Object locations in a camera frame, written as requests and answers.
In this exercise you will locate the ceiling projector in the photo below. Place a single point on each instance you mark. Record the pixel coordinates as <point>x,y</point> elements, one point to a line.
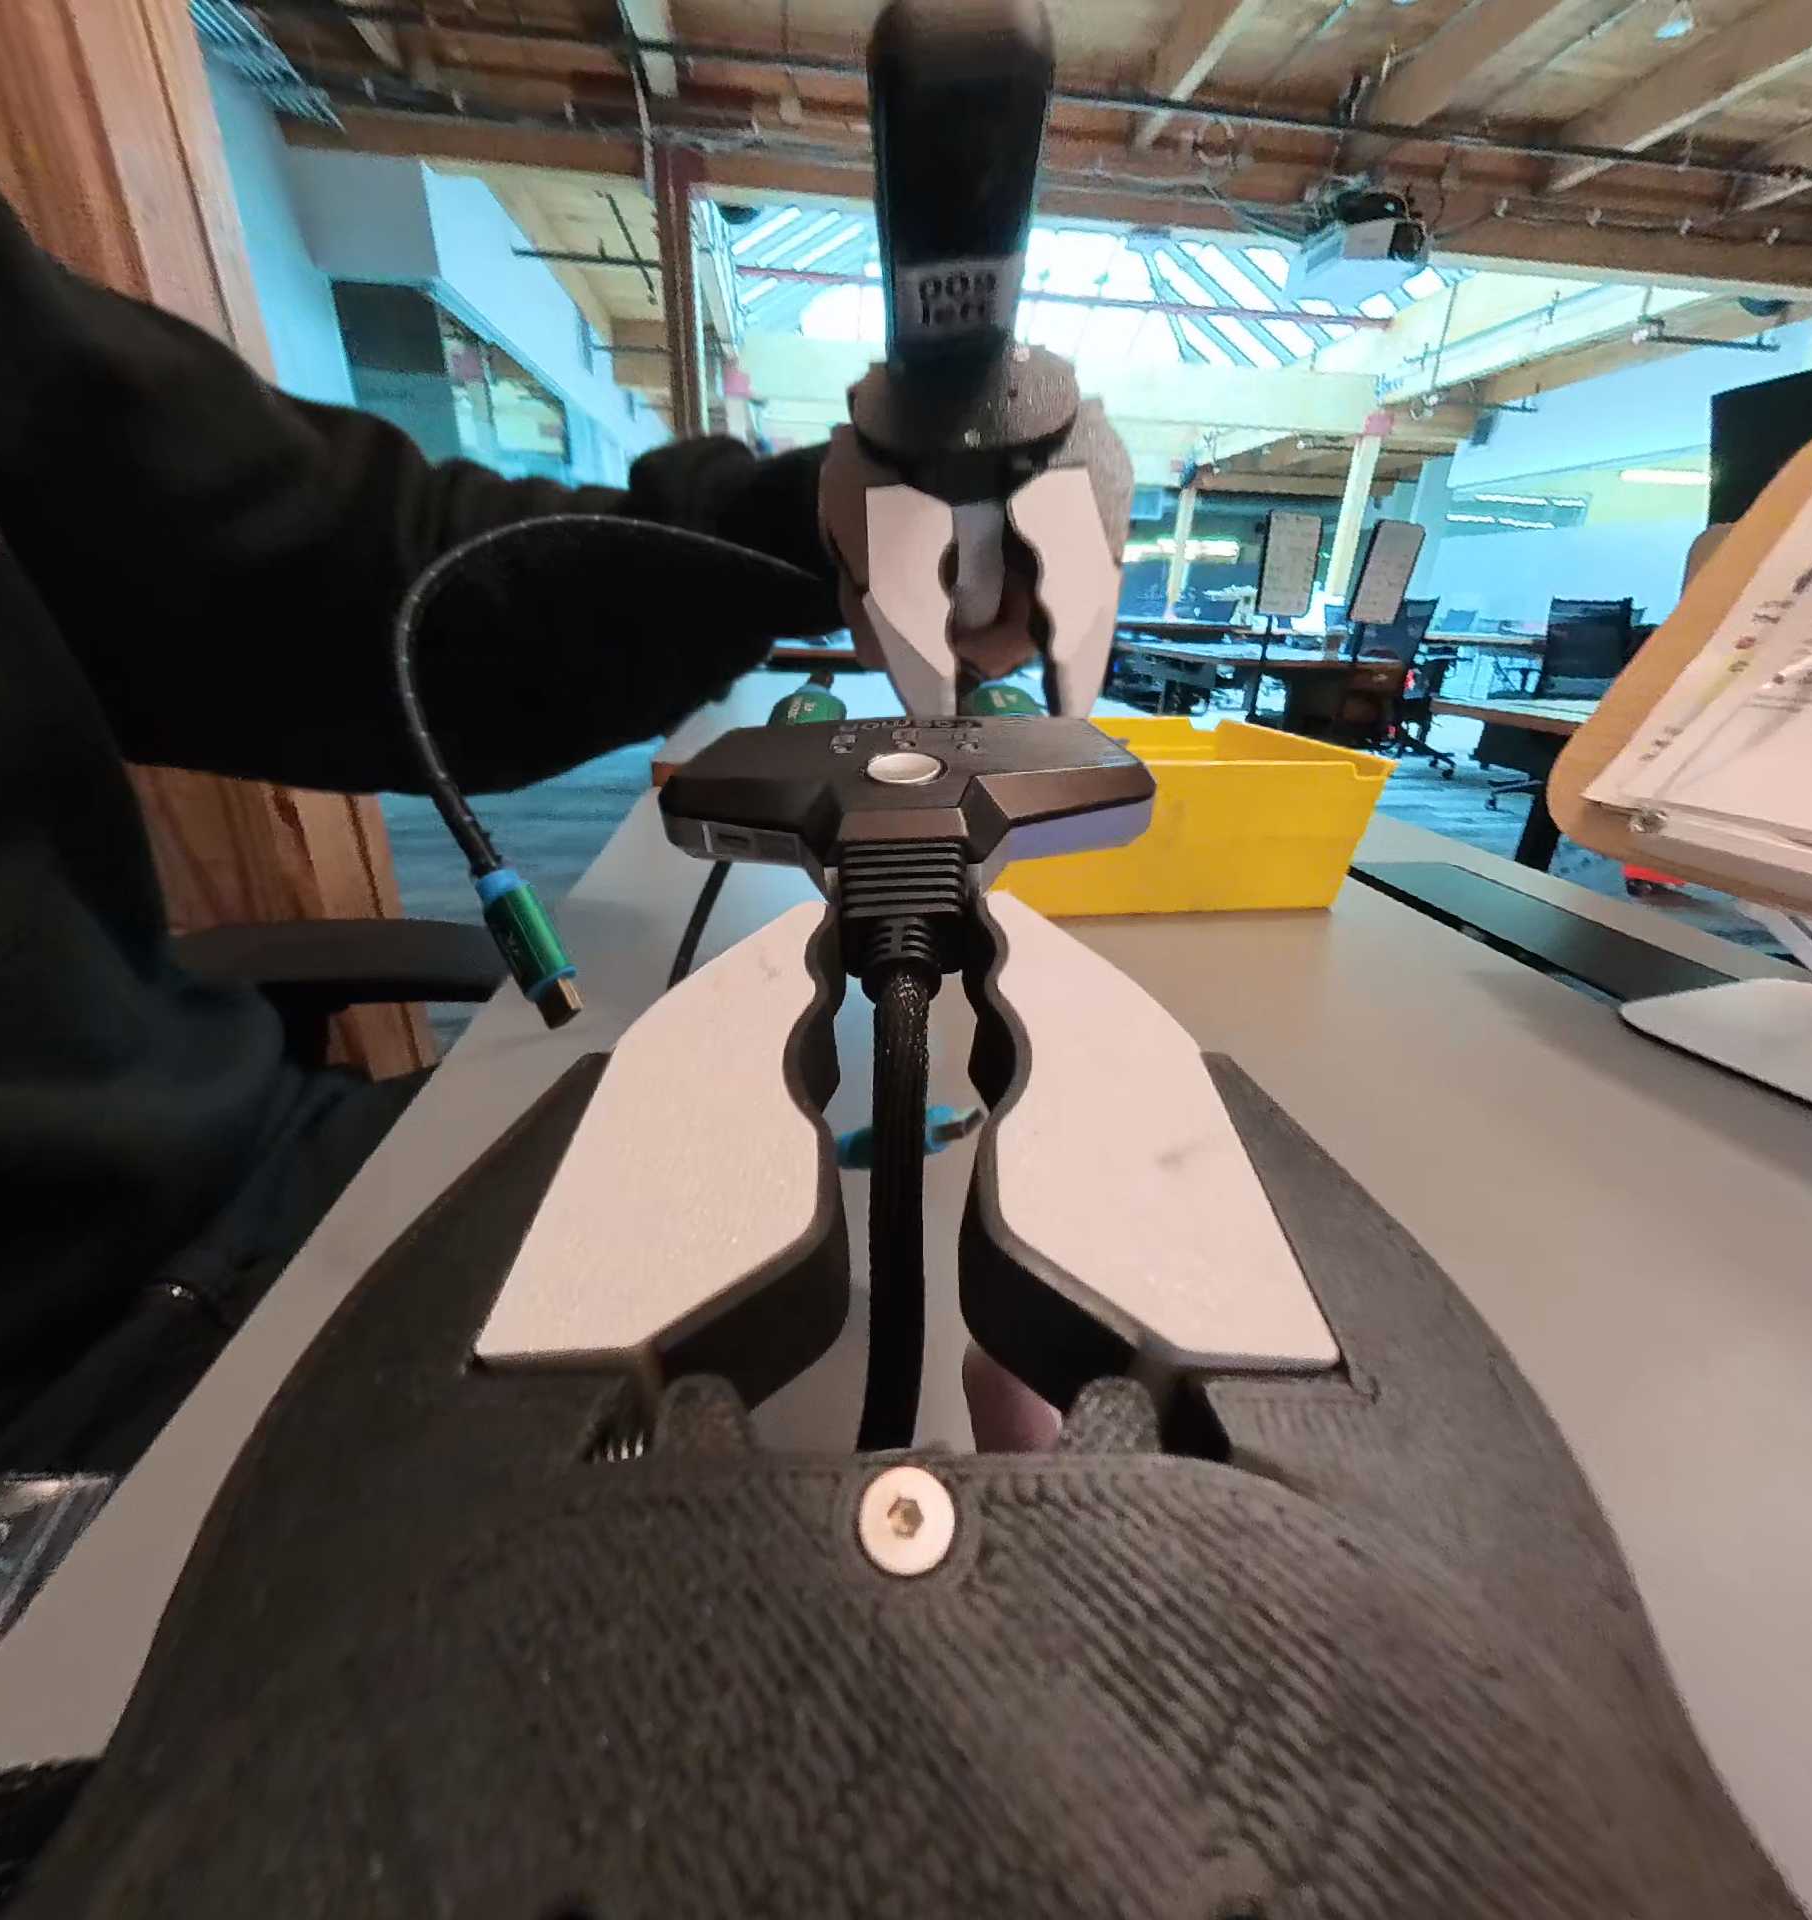
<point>1354,246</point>

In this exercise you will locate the ceiling light bulb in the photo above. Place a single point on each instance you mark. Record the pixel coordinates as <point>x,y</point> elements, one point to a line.
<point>1679,23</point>

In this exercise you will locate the yellow plastic bin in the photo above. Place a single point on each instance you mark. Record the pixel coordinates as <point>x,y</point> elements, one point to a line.
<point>1221,825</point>

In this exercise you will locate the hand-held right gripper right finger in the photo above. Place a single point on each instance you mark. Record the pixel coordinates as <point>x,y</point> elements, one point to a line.
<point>1146,1187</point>

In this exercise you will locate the black monitor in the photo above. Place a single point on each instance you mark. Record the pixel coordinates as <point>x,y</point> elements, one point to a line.
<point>1783,434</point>

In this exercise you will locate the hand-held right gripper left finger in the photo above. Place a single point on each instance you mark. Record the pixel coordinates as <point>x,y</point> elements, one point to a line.
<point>666,1187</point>

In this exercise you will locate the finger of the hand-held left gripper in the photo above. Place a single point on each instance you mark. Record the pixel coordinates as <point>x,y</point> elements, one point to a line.
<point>907,585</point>
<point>1080,585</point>

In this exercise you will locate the person's right hand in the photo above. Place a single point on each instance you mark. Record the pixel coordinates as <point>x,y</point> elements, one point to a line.
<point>1010,1409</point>

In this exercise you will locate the person's left hand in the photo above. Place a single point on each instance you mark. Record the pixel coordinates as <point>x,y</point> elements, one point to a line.
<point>732,525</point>

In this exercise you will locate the black office chair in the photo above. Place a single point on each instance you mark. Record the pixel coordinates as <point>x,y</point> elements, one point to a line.
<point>336,960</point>

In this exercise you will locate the wooden document stand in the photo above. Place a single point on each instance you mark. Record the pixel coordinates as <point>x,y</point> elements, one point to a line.
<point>1717,721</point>

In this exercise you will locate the black hdmi switch box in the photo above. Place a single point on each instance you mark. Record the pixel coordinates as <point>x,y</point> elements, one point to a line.
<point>1041,795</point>

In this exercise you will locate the person's left forearm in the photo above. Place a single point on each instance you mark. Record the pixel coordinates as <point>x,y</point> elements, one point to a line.
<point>322,570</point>

